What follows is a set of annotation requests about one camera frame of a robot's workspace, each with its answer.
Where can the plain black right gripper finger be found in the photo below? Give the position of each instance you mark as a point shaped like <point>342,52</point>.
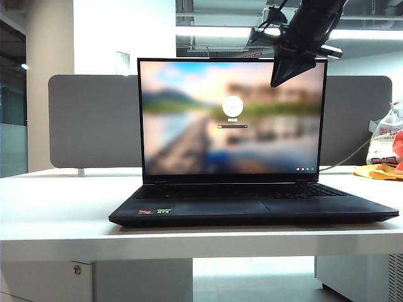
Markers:
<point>280,70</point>

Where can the white drawer cabinet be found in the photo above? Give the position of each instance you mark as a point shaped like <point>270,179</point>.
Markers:
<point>141,280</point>

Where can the white divider bracket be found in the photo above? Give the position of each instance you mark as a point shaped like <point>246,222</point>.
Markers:
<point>81,172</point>

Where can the taped black right gripper finger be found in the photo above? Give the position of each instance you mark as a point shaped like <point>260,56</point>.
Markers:
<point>299,69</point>

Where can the red orange cloth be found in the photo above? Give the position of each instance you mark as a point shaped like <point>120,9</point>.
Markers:
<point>399,151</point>

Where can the ceiling light strip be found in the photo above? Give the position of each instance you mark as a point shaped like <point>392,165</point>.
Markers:
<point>220,32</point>

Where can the grey fabric desk divider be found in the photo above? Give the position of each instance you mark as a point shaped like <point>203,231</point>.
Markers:
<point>94,126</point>

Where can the white cabinet with vent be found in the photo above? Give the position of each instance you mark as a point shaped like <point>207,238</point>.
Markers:
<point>355,273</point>

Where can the red ceiling sign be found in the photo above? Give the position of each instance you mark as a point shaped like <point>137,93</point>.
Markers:
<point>251,55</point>

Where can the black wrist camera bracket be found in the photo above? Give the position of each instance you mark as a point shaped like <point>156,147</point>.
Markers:
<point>274,15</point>

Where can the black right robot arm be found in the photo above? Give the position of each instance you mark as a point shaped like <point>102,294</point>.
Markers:
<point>321,6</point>

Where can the silver drawer lock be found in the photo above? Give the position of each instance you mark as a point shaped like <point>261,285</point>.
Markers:
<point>76,269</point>

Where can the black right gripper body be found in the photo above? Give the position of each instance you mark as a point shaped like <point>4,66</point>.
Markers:
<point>302,37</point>

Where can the yellow cloth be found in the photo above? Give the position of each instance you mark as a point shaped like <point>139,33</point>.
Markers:
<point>371,173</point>

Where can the white printed plastic bag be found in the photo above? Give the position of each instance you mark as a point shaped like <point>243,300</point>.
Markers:
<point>382,144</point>

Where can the black laptop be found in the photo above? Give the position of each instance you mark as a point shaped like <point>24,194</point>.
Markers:
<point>233,126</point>

